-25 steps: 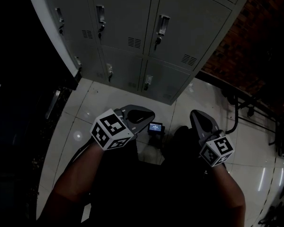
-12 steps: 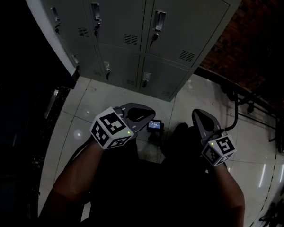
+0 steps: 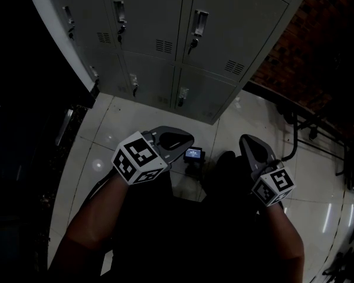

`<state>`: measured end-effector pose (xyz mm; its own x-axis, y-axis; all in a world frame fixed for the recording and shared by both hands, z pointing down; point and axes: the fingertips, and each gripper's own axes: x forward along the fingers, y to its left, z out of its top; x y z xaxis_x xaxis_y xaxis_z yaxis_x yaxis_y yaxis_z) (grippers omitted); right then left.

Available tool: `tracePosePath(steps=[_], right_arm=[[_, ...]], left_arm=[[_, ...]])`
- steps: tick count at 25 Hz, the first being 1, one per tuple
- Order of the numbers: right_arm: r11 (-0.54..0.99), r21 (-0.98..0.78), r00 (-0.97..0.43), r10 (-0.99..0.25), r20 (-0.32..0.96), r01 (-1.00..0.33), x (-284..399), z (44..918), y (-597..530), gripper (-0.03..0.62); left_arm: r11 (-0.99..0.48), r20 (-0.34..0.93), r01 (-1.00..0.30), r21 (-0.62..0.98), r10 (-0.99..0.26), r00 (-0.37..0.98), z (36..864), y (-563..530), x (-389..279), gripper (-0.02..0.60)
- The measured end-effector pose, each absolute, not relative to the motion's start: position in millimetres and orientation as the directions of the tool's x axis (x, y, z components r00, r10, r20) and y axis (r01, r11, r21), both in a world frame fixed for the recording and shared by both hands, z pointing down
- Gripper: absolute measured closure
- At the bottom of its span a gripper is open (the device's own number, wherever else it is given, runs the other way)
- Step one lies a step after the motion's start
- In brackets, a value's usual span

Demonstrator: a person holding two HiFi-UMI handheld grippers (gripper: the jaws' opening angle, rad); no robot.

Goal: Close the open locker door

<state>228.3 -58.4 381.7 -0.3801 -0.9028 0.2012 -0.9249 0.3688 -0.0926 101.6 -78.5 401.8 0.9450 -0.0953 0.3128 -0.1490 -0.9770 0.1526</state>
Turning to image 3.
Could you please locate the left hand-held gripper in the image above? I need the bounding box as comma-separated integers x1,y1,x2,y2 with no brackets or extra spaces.
111,125,195,186

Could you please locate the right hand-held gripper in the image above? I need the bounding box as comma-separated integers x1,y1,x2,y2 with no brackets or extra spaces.
238,134,296,208

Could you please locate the person's right forearm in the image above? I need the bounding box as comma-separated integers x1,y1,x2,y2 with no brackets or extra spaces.
257,200,306,283

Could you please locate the person's left forearm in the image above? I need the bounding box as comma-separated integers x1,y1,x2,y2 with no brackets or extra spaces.
48,169,131,279

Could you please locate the dark glass door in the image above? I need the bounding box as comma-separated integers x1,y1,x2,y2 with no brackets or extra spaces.
0,0,97,283

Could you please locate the set of black locker keys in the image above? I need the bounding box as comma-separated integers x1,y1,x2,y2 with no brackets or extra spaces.
67,24,200,108

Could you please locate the grey metal locker cabinet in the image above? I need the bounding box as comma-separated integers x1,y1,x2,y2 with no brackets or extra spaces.
42,0,313,126

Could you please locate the group of closed locker doors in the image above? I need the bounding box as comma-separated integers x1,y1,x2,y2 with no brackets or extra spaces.
44,0,301,121

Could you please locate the small black screen device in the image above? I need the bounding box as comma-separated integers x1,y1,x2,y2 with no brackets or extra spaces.
182,146,208,176

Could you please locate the black metal floor rack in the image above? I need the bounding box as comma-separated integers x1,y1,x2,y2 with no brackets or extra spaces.
244,81,354,178

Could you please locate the person's dark clothing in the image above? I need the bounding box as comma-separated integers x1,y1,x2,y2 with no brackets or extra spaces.
101,150,286,283

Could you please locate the black cable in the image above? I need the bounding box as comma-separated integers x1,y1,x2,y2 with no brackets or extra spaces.
280,112,299,162

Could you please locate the metal bar door handle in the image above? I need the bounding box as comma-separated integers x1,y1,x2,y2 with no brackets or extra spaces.
54,108,74,147

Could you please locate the set of recessed door handles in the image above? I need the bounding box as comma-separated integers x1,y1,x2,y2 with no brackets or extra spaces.
61,0,209,100

